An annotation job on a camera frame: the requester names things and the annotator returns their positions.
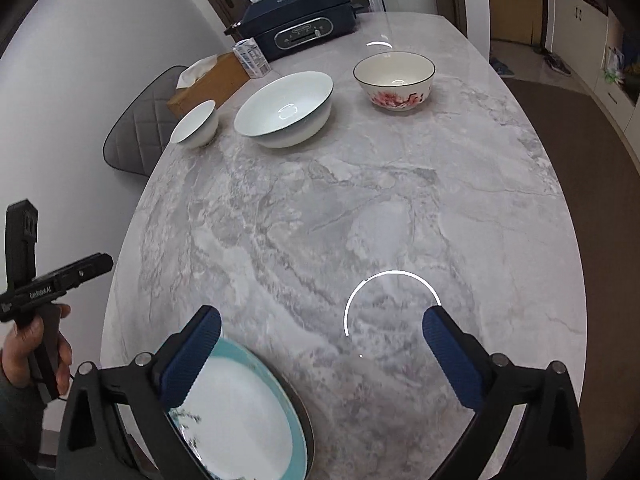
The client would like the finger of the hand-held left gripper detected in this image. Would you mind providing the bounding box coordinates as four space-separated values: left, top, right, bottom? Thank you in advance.
60 253 115 288

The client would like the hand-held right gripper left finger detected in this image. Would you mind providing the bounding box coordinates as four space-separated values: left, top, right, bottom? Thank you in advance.
59 305 223 480

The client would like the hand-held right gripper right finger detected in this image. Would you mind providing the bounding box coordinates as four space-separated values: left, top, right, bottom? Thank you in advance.
422 305 587 480

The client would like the teal floral rim plate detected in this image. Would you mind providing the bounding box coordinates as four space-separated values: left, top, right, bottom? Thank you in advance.
167 337 308 480

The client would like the grey rim plate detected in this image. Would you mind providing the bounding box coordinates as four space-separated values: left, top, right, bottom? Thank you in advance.
270 370 317 480

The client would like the small white bowl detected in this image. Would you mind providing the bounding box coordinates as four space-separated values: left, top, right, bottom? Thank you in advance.
170 100 220 149

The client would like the large white bowl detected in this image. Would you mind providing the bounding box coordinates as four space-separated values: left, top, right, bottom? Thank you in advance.
234 71 334 149

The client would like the pink floral bowl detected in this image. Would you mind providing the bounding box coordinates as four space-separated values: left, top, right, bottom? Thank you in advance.
353 52 436 112

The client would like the person's left forearm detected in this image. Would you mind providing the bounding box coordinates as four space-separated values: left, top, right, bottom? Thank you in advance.
0 350 46 471

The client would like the person's left hand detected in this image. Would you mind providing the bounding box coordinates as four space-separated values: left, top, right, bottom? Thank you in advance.
0 304 73 398

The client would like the grey quilted chair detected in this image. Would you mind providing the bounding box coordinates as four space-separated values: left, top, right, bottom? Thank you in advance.
102 65 191 176

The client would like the white tissue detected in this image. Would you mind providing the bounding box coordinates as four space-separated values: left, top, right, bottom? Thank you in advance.
177 57 218 88

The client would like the wooden tissue box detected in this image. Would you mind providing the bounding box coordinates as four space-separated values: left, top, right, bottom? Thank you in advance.
166 52 251 118

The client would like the white drink carton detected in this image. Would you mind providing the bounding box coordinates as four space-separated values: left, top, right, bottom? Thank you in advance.
232 38 271 78

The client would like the dark blue electric cooker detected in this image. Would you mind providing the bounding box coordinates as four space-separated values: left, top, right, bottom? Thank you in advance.
223 0 358 62

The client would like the white gift bag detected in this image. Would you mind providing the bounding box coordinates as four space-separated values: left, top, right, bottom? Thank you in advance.
602 45 631 83

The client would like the brown wooden entry door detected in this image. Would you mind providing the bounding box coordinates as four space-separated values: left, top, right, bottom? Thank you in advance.
490 0 545 47

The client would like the white wall cabinet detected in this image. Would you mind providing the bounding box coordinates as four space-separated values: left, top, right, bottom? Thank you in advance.
542 0 640 126

